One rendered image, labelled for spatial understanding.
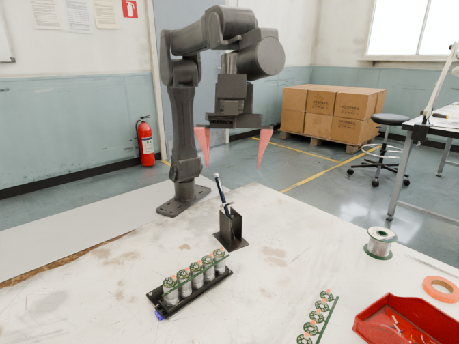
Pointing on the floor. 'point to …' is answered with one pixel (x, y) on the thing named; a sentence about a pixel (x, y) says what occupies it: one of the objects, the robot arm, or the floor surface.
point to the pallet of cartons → (331, 114)
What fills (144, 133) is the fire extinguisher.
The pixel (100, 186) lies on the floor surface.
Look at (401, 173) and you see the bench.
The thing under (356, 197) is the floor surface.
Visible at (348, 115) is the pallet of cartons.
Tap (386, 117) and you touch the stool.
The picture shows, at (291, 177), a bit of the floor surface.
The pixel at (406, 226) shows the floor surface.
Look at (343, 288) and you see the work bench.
